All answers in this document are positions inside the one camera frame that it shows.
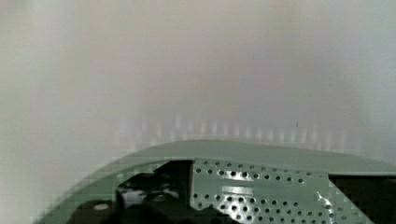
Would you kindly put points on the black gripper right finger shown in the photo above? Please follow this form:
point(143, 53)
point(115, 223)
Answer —
point(375, 196)

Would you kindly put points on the green perforated strainer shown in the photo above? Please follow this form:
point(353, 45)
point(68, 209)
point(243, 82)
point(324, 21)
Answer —
point(252, 183)

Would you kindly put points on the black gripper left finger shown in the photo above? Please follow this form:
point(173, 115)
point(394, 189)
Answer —
point(160, 197)

